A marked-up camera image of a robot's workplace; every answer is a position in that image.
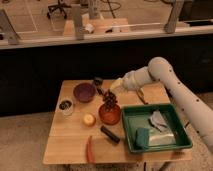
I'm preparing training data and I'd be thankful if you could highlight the grey crumpled cloth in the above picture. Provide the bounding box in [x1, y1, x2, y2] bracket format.
[149, 110, 167, 132]

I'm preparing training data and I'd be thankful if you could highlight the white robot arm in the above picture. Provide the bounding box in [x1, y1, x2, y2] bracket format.
[110, 57, 213, 154]

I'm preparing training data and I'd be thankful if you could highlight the translucent grey gripper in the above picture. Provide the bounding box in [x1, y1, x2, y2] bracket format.
[110, 69, 150, 92]

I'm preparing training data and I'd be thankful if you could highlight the green plastic tray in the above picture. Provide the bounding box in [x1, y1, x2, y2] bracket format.
[122, 103, 192, 154]

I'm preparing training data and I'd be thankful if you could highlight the yellow round fruit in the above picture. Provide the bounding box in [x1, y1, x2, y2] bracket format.
[83, 114, 96, 126]

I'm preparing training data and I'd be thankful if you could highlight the black handled kitchen tool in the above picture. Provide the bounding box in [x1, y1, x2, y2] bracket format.
[93, 77, 104, 95]

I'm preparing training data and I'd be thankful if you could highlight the wooden table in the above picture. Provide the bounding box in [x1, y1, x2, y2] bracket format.
[43, 80, 192, 164]

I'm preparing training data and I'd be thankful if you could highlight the clear plastic bag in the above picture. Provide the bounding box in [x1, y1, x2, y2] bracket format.
[149, 129, 175, 146]

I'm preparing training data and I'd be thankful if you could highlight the dark grape bunch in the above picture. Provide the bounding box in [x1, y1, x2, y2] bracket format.
[103, 90, 117, 110]

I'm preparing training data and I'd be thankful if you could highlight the purple bowl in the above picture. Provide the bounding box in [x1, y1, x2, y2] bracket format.
[73, 83, 96, 103]

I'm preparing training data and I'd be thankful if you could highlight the black rectangular block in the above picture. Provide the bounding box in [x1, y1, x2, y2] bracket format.
[100, 126, 120, 144]

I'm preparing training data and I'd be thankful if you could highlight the red bowl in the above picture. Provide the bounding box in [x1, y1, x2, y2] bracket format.
[98, 104, 121, 125]

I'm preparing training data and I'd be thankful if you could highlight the green sponge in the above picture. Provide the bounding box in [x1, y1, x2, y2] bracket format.
[135, 127, 149, 148]

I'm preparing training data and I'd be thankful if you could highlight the black office chair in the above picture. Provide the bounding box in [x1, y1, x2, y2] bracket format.
[47, 0, 70, 19]

